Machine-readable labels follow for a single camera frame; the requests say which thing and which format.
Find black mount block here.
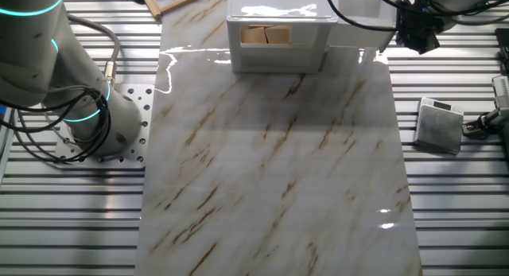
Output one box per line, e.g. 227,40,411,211
495,27,509,76

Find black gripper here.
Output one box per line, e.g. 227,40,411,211
394,5,445,56

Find marble pattern board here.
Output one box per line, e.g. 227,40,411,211
134,0,425,276

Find white mini cabinet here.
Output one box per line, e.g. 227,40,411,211
225,0,340,75

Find small silver camera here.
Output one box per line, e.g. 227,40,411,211
461,74,509,141

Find black arm base cable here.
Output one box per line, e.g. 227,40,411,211
0,88,113,165

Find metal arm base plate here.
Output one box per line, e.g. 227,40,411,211
53,84,156,170

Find silver digital scale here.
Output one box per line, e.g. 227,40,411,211
412,95,465,156

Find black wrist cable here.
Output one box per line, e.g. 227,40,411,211
323,0,509,33

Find grey cable with connector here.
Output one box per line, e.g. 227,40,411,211
65,14,122,88

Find wooden window frame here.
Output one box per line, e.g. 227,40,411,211
138,0,202,19

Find wooden block in cabinet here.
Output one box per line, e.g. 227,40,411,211
264,25,291,45
240,26,268,45

